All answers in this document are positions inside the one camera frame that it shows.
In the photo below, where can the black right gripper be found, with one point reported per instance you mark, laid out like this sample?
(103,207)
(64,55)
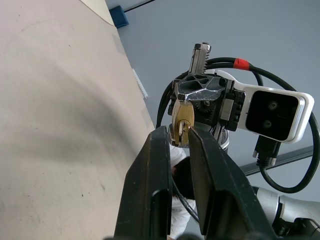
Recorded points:
(231,110)

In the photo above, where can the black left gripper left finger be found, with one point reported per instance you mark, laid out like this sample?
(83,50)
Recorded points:
(145,190)

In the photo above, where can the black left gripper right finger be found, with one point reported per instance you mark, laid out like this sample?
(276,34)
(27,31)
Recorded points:
(220,190)

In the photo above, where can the brass padlock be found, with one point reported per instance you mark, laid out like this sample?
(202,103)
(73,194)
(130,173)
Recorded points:
(185,112)

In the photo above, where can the brass padlock key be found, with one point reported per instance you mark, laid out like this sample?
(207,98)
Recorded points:
(184,138)

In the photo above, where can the person in white shirt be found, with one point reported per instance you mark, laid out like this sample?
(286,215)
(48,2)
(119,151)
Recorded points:
(179,220)

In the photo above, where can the white ribbed strip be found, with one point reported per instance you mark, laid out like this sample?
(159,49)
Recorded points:
(140,84)

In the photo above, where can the blue box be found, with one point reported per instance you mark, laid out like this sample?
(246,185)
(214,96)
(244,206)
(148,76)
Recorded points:
(120,17)

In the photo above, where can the grey floor rail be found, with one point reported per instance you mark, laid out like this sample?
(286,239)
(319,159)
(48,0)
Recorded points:
(295,155)

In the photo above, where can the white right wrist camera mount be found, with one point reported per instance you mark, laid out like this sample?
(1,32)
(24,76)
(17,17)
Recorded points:
(303,117)

